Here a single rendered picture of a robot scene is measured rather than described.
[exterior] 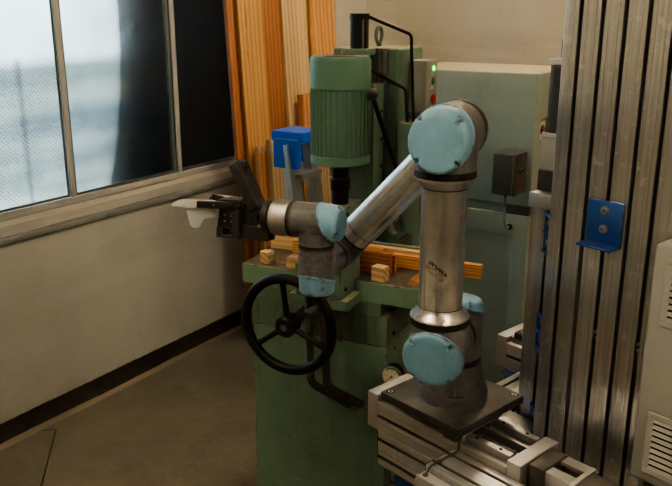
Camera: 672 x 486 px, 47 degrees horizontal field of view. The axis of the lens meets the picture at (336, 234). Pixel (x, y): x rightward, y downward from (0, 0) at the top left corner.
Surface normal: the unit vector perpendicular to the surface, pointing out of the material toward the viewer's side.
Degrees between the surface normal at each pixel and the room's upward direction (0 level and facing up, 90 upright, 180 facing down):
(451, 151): 82
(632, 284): 90
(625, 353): 90
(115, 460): 0
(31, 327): 90
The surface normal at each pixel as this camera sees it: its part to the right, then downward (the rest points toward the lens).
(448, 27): -0.55, 0.23
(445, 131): -0.37, 0.13
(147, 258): 0.84, 0.15
